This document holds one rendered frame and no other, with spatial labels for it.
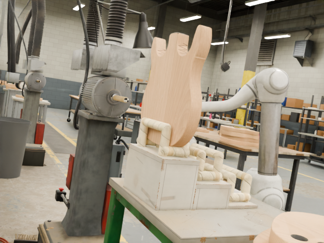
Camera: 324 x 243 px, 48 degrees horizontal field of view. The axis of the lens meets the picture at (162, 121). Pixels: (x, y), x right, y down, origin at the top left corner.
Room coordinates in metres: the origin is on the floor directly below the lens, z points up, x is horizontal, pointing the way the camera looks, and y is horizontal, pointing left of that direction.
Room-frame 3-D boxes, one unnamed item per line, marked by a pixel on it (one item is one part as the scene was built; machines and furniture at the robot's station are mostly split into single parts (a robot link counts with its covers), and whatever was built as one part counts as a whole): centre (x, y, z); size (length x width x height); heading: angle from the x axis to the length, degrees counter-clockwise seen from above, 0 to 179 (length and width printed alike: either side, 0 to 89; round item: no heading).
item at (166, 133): (1.20, -0.02, 1.15); 0.03 x 0.03 x 0.09
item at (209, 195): (1.37, -0.15, 0.98); 0.27 x 0.16 x 0.09; 31
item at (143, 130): (1.35, 0.06, 1.15); 0.03 x 0.03 x 0.09
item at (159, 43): (1.41, 0.05, 1.48); 0.07 x 0.04 x 0.09; 30
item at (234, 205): (1.45, -0.29, 0.94); 0.27 x 0.15 x 0.01; 31
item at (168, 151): (1.21, -0.06, 1.12); 0.11 x 0.03 x 0.03; 121
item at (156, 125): (1.27, 0.02, 1.20); 0.20 x 0.03 x 0.03; 30
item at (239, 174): (1.47, -0.33, 1.04); 0.20 x 0.03 x 0.03; 30
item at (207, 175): (1.29, -0.20, 1.04); 0.11 x 0.03 x 0.03; 121
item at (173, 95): (1.29, -0.01, 1.33); 0.35 x 0.04 x 0.40; 30
